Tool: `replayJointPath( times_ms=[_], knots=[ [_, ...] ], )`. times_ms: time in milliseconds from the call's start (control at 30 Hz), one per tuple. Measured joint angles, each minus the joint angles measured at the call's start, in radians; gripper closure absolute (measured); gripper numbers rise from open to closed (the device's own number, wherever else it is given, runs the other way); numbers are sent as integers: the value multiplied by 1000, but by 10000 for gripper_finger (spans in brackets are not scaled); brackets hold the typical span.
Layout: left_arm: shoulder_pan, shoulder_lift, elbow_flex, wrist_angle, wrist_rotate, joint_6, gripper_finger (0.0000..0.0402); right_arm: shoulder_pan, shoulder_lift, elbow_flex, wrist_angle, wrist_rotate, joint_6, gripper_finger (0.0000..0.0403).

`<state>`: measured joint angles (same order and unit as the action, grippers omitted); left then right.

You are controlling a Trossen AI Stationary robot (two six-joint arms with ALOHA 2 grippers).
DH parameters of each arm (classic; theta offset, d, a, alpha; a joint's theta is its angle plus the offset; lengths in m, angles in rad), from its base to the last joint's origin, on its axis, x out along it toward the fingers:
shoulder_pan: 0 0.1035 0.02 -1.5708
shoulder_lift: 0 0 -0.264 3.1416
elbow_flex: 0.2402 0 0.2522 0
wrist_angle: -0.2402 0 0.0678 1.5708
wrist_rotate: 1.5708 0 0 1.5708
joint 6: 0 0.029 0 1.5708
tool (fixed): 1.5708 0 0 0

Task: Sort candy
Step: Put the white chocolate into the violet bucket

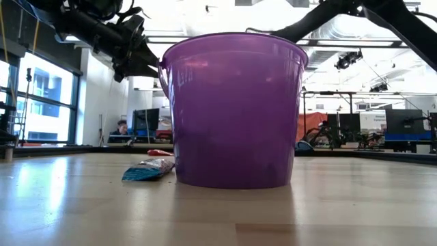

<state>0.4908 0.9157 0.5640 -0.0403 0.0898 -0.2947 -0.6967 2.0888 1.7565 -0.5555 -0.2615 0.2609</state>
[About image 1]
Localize purple plastic bucket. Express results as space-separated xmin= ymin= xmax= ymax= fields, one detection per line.
xmin=158 ymin=32 xmax=309 ymax=191

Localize orange cloth panel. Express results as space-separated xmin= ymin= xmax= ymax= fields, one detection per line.
xmin=295 ymin=111 xmax=329 ymax=141

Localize white sign board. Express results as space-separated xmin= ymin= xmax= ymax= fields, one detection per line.
xmin=358 ymin=110 xmax=387 ymax=132

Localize blue grey round object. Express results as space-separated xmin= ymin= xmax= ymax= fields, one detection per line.
xmin=294 ymin=140 xmax=315 ymax=153

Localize black aluminium table frame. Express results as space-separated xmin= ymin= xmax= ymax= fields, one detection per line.
xmin=0 ymin=145 xmax=437 ymax=166

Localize blue white candy bar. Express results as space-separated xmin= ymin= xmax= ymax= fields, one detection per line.
xmin=121 ymin=157 xmax=176 ymax=182

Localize black light stand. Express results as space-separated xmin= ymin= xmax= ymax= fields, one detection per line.
xmin=19 ymin=67 xmax=33 ymax=148

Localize black ceiling spotlight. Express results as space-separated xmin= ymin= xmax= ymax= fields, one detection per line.
xmin=368 ymin=81 xmax=390 ymax=94
xmin=333 ymin=49 xmax=365 ymax=71

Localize red candy packet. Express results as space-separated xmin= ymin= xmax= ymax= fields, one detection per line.
xmin=147 ymin=149 xmax=175 ymax=157

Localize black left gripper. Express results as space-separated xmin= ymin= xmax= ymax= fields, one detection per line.
xmin=111 ymin=15 xmax=160 ymax=83

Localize black rail with post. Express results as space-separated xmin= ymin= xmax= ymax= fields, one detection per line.
xmin=302 ymin=90 xmax=437 ymax=115

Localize window with dark frame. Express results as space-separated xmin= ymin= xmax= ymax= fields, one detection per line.
xmin=0 ymin=51 xmax=81 ymax=146

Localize person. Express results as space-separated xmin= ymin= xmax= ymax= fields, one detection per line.
xmin=108 ymin=120 xmax=133 ymax=144

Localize black computer monitor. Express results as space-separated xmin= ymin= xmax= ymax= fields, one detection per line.
xmin=132 ymin=107 xmax=160 ymax=138
xmin=384 ymin=108 xmax=427 ymax=135

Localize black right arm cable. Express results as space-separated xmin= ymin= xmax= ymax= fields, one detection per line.
xmin=244 ymin=27 xmax=276 ymax=36

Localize blue storage bins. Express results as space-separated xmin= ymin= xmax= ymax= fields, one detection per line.
xmin=384 ymin=131 xmax=433 ymax=142

